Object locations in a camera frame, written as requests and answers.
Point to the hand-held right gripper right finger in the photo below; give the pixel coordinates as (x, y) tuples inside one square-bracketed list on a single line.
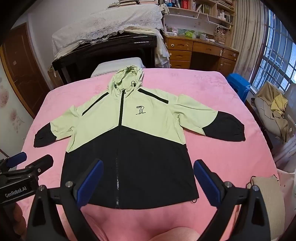
[(206, 183)]

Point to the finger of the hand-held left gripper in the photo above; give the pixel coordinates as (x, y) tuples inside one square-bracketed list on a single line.
[(16, 159), (40, 165)]

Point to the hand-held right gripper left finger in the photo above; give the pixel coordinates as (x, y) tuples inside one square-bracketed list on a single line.
[(92, 183)]

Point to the green and black hooded jacket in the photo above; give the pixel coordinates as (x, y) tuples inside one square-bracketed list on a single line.
[(129, 139)]

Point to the chair with draped clothes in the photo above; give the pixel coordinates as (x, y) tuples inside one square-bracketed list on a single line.
[(270, 111)]

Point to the pink fleece blanket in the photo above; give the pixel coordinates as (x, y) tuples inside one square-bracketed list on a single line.
[(226, 166)]

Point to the beige knitted cloth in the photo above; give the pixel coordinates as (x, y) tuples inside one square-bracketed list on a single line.
[(268, 192)]

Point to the cardboard box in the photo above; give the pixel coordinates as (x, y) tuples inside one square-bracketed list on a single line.
[(55, 77)]

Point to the brown wooden door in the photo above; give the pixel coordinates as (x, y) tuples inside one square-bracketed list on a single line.
[(23, 69)]

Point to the blue plastic stool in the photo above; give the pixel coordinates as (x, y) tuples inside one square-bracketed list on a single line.
[(239, 85)]

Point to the white pillow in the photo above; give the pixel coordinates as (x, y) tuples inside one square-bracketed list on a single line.
[(115, 67)]

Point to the wooden desk with drawers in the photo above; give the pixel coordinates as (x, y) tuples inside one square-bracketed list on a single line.
[(201, 53)]

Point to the barred window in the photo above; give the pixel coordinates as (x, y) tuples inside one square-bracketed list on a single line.
[(276, 60)]

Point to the cream cloth under lace cover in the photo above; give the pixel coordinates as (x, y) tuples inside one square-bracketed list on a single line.
[(160, 48)]

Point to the white mug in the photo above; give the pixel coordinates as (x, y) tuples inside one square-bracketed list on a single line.
[(203, 36)]

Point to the green tissue box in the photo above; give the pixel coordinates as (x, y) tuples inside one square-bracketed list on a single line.
[(191, 34)]

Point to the beige curtain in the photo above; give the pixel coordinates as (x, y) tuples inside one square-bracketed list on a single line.
[(248, 34)]

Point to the white lace piano cover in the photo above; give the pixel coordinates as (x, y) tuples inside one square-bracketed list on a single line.
[(104, 23)]

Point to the wooden bookshelf with books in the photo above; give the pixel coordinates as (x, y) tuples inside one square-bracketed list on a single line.
[(198, 9)]

